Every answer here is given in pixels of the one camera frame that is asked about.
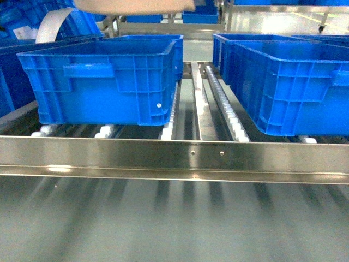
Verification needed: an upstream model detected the steel roller shelf rack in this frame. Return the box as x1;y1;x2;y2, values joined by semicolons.
1;60;348;184

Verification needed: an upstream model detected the blue crate front right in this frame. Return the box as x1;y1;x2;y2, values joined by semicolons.
231;40;349;137

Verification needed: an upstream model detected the blue crate front left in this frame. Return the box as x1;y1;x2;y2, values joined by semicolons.
18;40;176;126

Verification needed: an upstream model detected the blue crate far centre-left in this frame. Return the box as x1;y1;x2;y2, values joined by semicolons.
127;14;163;23

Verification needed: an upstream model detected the blue crate behind right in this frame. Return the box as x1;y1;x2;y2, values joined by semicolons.
213;33;319;85

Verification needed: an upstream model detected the blue crate far centre-right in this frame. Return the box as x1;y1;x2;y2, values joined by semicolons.
182;5;219;24

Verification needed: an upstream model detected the beige plastic dustpan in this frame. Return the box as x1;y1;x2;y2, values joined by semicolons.
74;0;195;15

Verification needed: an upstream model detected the white curved sheet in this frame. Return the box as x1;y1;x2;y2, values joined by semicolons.
35;8;74;44

